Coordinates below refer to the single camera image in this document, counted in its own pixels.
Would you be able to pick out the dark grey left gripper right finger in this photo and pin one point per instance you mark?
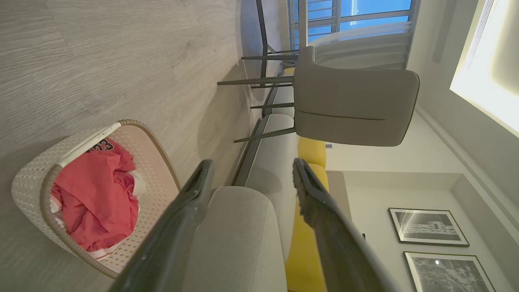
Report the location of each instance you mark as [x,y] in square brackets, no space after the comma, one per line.
[336,239]

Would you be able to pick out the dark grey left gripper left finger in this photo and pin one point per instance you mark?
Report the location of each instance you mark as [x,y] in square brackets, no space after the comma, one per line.
[170,239]

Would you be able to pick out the white perforated laundry basket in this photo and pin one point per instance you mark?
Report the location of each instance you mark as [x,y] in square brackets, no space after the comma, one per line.
[156,170]

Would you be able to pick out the yellow sofa cushion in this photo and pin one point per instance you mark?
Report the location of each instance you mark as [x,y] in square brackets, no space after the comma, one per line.
[313,151]
[304,259]

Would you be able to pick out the red jersey garment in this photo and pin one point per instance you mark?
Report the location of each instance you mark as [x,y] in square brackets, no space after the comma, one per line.
[97,198]

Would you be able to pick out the light grey fabric sofa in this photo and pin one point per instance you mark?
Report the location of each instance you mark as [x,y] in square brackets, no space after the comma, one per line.
[251,219]

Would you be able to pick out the black framed monochrome picture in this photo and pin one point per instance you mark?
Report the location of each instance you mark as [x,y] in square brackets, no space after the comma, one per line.
[448,273]
[427,227]

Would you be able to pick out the grey upholstered dining chair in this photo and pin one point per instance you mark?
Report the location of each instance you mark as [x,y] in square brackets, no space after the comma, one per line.
[348,105]

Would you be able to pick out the white sheer curtain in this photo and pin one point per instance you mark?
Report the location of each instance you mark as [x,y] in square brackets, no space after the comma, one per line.
[365,46]

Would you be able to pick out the dark metal table leg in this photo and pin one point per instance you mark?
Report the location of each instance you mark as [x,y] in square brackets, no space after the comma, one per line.
[262,38]

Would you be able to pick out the grey framed window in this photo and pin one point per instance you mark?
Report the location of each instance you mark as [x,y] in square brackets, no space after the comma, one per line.
[344,16]

